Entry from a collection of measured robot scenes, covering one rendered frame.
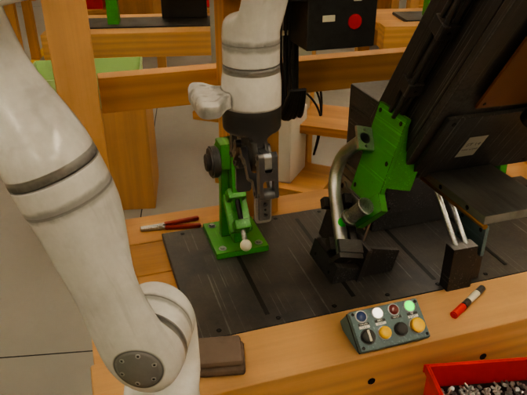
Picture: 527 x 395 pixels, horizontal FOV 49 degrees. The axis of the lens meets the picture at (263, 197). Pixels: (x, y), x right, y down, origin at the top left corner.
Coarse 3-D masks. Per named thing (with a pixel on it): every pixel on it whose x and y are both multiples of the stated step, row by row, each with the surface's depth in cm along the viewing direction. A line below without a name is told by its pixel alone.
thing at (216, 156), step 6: (210, 150) 132; (216, 150) 131; (204, 156) 134; (210, 156) 131; (216, 156) 131; (204, 162) 135; (210, 162) 132; (216, 162) 131; (210, 168) 133; (216, 168) 131; (210, 174) 135; (216, 174) 132
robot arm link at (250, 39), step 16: (256, 0) 63; (272, 0) 64; (240, 16) 65; (256, 16) 64; (272, 16) 66; (224, 32) 67; (240, 32) 66; (256, 32) 66; (272, 32) 67; (224, 48) 68; (240, 48) 67; (256, 48) 67; (272, 48) 68; (224, 64) 69; (240, 64) 68; (256, 64) 68; (272, 64) 69
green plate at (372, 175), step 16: (384, 112) 123; (400, 112) 120; (384, 128) 123; (400, 128) 118; (384, 144) 122; (400, 144) 118; (368, 160) 127; (384, 160) 122; (400, 160) 121; (368, 176) 127; (384, 176) 121; (400, 176) 123; (368, 192) 126; (384, 192) 122
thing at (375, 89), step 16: (384, 80) 150; (352, 96) 148; (368, 96) 140; (352, 112) 148; (368, 112) 141; (352, 128) 150; (352, 160) 153; (400, 192) 145; (416, 192) 147; (432, 192) 149; (400, 208) 148; (416, 208) 150; (432, 208) 152; (448, 208) 153; (384, 224) 149; (400, 224) 151
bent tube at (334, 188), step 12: (360, 132) 125; (372, 132) 127; (348, 144) 129; (360, 144) 124; (372, 144) 126; (336, 156) 133; (348, 156) 131; (336, 168) 134; (336, 180) 135; (336, 192) 134; (336, 204) 133; (336, 216) 132; (336, 228) 131; (336, 252) 129
